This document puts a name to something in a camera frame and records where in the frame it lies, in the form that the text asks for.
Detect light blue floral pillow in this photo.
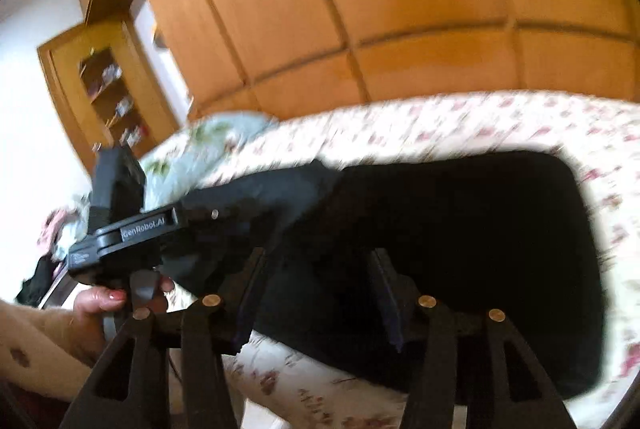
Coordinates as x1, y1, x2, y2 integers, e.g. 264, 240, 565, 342
145, 113, 273, 210

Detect wooden shelf unit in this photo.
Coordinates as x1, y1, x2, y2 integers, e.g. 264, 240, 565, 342
37, 0, 196, 177

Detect pink white cloth pile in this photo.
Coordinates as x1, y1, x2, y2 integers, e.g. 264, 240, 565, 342
42, 194, 96, 260

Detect person's left hand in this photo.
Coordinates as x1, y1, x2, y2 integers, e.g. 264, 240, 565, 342
74, 278, 176, 341

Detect dark cloth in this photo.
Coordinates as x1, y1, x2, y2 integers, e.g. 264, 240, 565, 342
15, 255, 57, 306

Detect floral bed sheet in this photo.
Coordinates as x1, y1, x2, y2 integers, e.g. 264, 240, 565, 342
140, 91, 640, 429

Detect black pants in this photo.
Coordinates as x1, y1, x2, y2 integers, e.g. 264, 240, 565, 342
177, 150, 603, 402

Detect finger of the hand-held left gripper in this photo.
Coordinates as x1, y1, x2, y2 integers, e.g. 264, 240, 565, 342
176, 201, 275, 236
160, 240, 241, 291

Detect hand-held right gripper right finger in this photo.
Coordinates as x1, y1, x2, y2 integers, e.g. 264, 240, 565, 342
367, 248, 576, 429

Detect person's left forearm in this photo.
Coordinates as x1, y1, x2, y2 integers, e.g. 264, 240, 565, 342
0, 299, 101, 415

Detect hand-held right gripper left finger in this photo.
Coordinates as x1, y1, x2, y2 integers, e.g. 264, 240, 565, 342
59, 246, 268, 429

